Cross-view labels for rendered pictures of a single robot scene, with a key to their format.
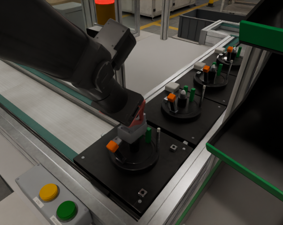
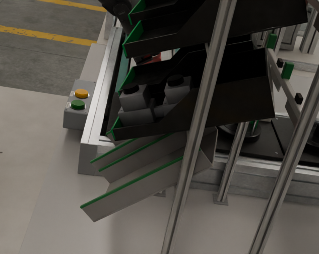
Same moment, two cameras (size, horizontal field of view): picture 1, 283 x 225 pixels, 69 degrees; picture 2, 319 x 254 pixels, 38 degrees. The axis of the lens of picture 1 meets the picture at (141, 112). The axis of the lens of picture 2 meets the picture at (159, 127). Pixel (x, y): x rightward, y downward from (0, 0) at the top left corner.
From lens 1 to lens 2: 0.97 m
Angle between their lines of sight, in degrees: 38
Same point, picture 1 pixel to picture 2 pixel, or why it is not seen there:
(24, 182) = (77, 82)
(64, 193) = (86, 100)
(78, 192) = (93, 105)
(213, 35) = not seen: outside the picture
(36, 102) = not seen: hidden behind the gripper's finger
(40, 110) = not seen: hidden behind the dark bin
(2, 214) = (55, 100)
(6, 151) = (94, 77)
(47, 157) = (104, 84)
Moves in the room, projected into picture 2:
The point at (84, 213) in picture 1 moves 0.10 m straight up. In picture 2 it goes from (83, 113) to (86, 81)
